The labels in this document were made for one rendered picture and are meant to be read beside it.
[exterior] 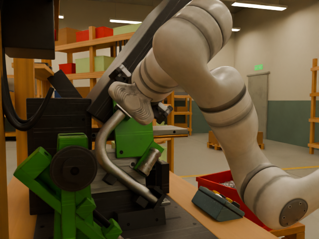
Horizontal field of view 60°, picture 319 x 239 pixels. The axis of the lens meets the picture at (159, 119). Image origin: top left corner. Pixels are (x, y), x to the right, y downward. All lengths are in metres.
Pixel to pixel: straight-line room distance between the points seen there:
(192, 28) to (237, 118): 0.13
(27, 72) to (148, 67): 1.20
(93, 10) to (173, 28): 9.94
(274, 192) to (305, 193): 0.05
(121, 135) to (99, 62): 3.34
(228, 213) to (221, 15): 0.60
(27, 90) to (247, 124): 1.30
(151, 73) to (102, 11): 9.87
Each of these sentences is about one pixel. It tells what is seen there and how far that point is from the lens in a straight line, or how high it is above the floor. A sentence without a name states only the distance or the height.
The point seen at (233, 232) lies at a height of 0.90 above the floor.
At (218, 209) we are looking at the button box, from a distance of 0.82.
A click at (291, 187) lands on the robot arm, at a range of 0.49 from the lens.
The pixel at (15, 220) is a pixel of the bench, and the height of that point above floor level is 0.88.
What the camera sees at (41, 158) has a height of 1.14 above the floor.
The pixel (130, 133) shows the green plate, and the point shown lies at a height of 1.14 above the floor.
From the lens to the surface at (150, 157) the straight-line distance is 0.78.
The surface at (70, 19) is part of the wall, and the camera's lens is 10.15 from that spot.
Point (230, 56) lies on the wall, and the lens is 11.35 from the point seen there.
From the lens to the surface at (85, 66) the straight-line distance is 4.33.
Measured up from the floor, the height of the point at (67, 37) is 2.23.
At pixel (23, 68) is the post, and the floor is 1.40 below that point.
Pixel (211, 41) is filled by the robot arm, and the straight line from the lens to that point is 0.33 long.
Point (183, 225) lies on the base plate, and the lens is 0.79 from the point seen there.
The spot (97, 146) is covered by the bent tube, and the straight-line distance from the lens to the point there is 0.75.
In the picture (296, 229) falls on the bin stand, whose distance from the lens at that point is 1.12.
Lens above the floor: 1.23
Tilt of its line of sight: 4 degrees down
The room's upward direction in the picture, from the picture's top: straight up
